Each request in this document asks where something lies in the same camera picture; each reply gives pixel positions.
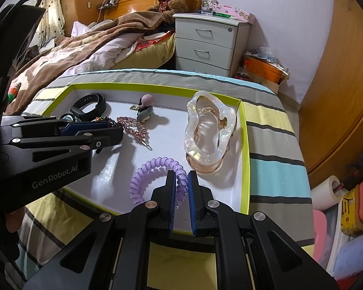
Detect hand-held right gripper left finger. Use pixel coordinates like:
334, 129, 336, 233
23, 170, 176, 290

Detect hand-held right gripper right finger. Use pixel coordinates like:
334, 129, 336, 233
187, 170, 341, 290

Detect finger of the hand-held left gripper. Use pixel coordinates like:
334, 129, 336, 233
20, 119, 106, 138
11, 127, 124, 164

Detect pink rhinestone hair clip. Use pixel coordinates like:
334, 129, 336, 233
116, 116, 153, 151

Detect purple spiral hair tie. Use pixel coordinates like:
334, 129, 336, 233
129, 156, 189, 209

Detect pink ball hair tie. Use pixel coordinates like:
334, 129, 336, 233
131, 94, 156, 124

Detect green cardboard box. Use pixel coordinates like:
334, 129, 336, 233
33, 82, 251, 236

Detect person's left hand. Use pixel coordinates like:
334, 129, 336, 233
4, 207, 26, 233

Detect black watch band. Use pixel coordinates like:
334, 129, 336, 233
69, 93, 107, 121

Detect clear glass dish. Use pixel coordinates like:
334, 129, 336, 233
184, 91, 238, 176

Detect white duvet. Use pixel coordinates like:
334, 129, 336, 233
63, 21, 146, 76

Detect yellow pillow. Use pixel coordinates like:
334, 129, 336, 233
112, 32, 176, 70

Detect striped bed sheet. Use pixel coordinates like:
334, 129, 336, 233
3, 68, 317, 290

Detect brown blanket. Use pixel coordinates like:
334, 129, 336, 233
4, 10, 176, 115

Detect dotted curtain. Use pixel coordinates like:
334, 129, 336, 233
33, 0, 65, 41

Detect wooden headboard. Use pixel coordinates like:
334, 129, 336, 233
98, 0, 203, 22

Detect pink foam mat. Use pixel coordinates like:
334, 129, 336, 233
313, 210, 336, 266

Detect white paper roll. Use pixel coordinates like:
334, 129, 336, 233
310, 175, 342, 212

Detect white nightstand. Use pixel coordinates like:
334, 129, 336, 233
172, 12, 251, 77

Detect orange basin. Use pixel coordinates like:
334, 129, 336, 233
243, 55, 291, 87

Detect yellow box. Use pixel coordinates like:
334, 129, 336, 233
340, 186, 363, 238

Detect clear plastic container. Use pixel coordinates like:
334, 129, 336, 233
201, 0, 218, 15

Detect plastic bags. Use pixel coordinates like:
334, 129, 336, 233
248, 46, 288, 67

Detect pink floral box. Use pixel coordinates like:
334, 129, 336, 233
213, 2, 256, 24

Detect wooden cabinet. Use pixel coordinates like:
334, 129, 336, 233
299, 0, 363, 182

